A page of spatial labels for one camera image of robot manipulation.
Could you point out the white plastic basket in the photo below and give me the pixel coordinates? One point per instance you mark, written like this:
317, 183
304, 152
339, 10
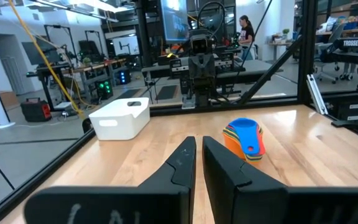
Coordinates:
120, 119

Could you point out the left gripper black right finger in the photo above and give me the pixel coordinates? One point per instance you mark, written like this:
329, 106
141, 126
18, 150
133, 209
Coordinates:
228, 186

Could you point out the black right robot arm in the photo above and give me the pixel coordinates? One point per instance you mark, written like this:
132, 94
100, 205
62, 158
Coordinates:
202, 99

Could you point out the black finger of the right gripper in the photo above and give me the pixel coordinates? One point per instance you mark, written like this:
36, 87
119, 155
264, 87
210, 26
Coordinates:
208, 84
198, 84

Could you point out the yellow measuring cup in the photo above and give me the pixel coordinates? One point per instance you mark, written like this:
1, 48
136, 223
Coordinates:
253, 158

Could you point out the black table edge rail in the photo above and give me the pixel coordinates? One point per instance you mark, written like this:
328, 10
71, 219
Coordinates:
42, 180

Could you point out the dark floor mat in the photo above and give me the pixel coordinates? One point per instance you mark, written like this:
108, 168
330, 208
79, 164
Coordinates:
166, 92

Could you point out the black Trossen-labelled robot arm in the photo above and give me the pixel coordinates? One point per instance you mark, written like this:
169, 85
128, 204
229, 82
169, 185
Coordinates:
353, 49

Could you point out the computer tower green lights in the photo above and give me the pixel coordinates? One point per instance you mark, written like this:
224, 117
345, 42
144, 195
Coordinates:
104, 88

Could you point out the green measuring cup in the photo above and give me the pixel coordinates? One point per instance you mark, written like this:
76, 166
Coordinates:
227, 132

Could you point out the grey office chair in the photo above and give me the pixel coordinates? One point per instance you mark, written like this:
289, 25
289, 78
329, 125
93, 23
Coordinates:
326, 59

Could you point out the orange measuring cup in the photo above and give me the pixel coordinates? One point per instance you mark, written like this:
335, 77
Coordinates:
233, 146

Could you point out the black right side frame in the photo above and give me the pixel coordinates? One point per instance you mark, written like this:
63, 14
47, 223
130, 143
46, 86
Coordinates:
309, 46

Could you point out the large dark monitor screen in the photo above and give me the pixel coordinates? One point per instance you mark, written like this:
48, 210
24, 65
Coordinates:
174, 18

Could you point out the small blue measuring cup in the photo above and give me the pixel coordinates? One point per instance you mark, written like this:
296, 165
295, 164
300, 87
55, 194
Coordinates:
245, 133

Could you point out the red black equipment box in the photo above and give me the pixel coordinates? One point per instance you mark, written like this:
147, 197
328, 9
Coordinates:
36, 109

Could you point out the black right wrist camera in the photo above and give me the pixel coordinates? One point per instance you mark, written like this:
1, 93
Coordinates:
200, 45

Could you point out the silver aluminium bar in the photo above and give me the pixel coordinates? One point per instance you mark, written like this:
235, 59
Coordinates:
317, 95

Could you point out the person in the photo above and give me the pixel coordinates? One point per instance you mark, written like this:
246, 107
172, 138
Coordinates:
245, 34

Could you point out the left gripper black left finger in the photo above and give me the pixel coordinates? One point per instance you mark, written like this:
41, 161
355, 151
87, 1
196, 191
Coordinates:
166, 186

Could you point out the red measuring cup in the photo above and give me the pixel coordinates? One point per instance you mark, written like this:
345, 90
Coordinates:
261, 143

